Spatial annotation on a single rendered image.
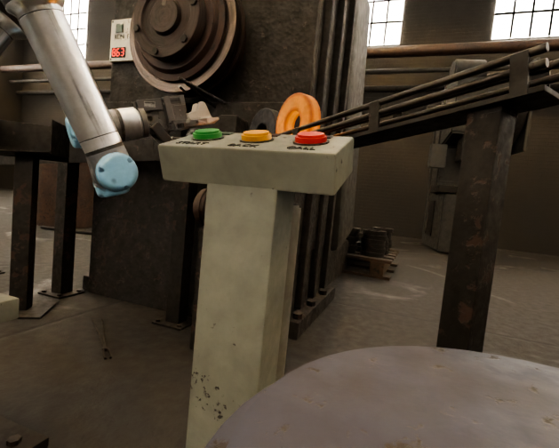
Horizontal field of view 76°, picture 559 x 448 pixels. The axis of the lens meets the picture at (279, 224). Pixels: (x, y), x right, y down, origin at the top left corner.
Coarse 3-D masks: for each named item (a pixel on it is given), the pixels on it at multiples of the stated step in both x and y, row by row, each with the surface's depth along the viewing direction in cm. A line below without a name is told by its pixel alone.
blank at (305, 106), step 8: (296, 96) 92; (304, 96) 90; (288, 104) 95; (296, 104) 92; (304, 104) 89; (312, 104) 88; (280, 112) 98; (288, 112) 95; (296, 112) 94; (304, 112) 89; (312, 112) 87; (320, 112) 89; (280, 120) 98; (288, 120) 96; (304, 120) 89; (312, 120) 87; (280, 128) 98; (288, 128) 97; (312, 128) 88
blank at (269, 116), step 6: (264, 108) 105; (258, 114) 108; (264, 114) 105; (270, 114) 102; (276, 114) 102; (252, 120) 110; (258, 120) 108; (264, 120) 105; (270, 120) 102; (276, 120) 101; (252, 126) 110; (258, 126) 108; (264, 126) 108; (270, 126) 102; (270, 132) 102
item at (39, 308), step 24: (0, 120) 139; (0, 144) 140; (24, 144) 142; (48, 144) 144; (24, 168) 131; (24, 192) 132; (24, 216) 133; (24, 240) 133; (24, 264) 134; (24, 288) 135; (24, 312) 134
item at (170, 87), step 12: (228, 0) 126; (228, 12) 126; (240, 12) 131; (132, 24) 140; (228, 24) 126; (240, 24) 130; (132, 36) 141; (228, 36) 126; (240, 36) 131; (132, 48) 141; (228, 48) 126; (216, 60) 128; (228, 60) 131; (144, 72) 139; (204, 72) 130; (216, 72) 129; (156, 84) 137; (168, 84) 136; (180, 84) 134; (204, 84) 134
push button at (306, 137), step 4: (300, 132) 45; (304, 132) 45; (308, 132) 45; (312, 132) 45; (316, 132) 45; (320, 132) 45; (296, 136) 45; (300, 136) 44; (304, 136) 43; (308, 136) 43; (312, 136) 43; (316, 136) 43; (320, 136) 44; (324, 136) 44; (296, 140) 44; (300, 140) 44; (304, 140) 43; (308, 140) 43; (312, 140) 43; (316, 140) 43; (320, 140) 43; (324, 140) 44
